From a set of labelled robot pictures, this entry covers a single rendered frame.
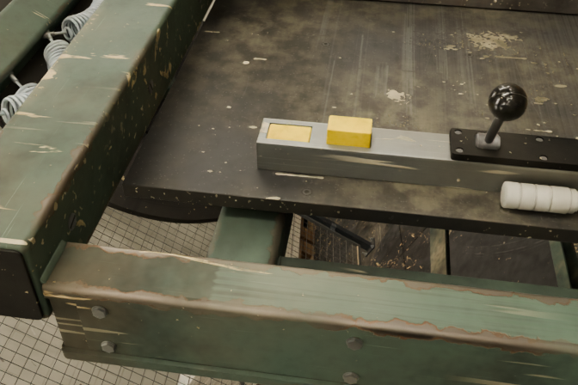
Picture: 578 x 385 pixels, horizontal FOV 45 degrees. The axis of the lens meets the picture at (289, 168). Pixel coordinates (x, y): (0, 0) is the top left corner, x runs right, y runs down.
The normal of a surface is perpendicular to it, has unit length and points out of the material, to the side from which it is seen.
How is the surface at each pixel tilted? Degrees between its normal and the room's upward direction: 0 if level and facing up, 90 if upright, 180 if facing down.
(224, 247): 59
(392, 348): 90
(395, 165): 90
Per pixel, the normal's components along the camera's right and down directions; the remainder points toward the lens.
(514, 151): 0.00, -0.77
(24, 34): 0.51, -0.61
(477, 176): -0.14, 0.63
